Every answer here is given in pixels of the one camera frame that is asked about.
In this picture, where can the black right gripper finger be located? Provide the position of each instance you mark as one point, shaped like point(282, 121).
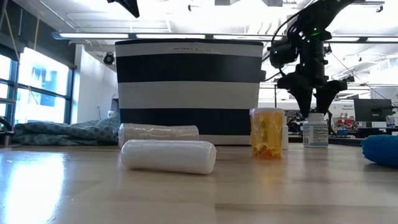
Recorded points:
point(329, 91)
point(300, 90)

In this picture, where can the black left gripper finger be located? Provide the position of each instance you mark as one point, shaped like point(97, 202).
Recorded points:
point(127, 6)

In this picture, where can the small white pill bottle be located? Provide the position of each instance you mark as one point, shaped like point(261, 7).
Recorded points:
point(285, 133)

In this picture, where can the round white cap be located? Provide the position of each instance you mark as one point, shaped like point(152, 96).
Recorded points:
point(266, 133)

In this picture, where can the blue bandage roll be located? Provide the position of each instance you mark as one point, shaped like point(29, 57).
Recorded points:
point(382, 151)

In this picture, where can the navy white striped basket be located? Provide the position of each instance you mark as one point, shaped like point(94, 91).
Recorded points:
point(186, 93)

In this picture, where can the beige elastic bandage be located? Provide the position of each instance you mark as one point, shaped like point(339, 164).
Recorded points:
point(155, 132)

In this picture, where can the white gauze roll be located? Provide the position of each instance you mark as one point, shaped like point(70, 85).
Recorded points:
point(168, 157)

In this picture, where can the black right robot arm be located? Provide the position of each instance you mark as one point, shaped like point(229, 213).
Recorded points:
point(323, 12)

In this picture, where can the cluttered workbench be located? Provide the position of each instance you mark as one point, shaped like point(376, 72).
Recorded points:
point(345, 123)

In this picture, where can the black monitor on stand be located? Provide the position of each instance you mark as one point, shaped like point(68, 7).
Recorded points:
point(371, 110)

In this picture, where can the large window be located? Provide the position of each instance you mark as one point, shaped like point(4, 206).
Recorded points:
point(43, 81)

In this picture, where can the blue patterned cloth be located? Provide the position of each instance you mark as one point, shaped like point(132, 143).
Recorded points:
point(62, 132)

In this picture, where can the black metal stand frame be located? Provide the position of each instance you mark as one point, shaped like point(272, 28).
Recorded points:
point(275, 98)

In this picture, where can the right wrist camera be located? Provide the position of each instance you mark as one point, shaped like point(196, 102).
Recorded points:
point(283, 54)

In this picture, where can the ceiling light rail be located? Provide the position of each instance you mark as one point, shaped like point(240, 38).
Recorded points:
point(93, 35)

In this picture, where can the black aluminium table frame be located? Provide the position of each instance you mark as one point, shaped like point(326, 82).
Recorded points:
point(342, 141)

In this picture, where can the black dome camera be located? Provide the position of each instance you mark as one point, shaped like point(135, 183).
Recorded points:
point(109, 58)

